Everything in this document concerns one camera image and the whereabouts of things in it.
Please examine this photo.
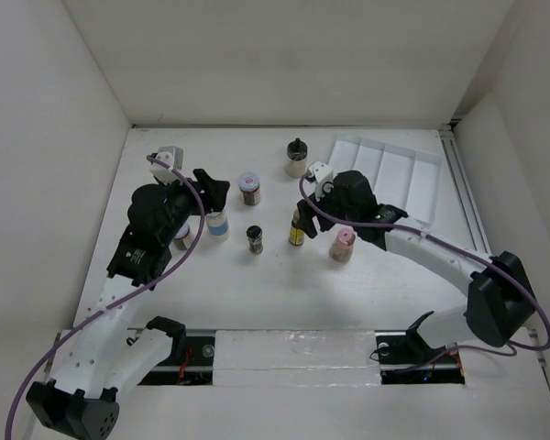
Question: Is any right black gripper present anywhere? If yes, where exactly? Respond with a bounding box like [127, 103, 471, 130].
[295, 180, 358, 238]

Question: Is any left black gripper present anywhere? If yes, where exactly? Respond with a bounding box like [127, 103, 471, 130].
[158, 169, 227, 245]

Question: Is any yellow label sauce bottle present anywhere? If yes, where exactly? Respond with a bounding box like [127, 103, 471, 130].
[289, 209, 304, 247]

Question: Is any pink lid spice jar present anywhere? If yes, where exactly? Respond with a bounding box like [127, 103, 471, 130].
[329, 227, 356, 263]

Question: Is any black grinder cap jar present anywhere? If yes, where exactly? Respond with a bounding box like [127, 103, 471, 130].
[285, 137, 308, 179]

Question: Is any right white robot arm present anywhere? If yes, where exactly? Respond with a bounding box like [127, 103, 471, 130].
[297, 162, 542, 363]

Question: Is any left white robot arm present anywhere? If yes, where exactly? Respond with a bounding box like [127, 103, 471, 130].
[26, 169, 230, 439]

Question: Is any blue label white bottle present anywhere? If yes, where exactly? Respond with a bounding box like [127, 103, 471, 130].
[205, 211, 230, 242]

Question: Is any white lid spice jar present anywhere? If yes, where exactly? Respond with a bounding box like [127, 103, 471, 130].
[237, 171, 260, 206]

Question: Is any small black cap jar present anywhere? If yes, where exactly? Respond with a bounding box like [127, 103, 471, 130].
[246, 225, 263, 255]

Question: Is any silver lid jar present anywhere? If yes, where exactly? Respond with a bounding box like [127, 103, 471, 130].
[173, 223, 193, 251]

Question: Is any white divided tray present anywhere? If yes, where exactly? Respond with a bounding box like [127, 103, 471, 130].
[328, 135, 443, 226]

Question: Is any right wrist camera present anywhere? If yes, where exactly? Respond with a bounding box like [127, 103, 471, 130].
[307, 161, 334, 201]

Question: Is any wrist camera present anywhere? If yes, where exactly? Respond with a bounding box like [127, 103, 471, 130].
[149, 146, 183, 185]
[307, 161, 334, 201]

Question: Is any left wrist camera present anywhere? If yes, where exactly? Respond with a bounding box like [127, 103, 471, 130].
[149, 146, 183, 185]

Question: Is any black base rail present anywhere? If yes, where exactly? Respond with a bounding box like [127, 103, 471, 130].
[141, 330, 465, 388]

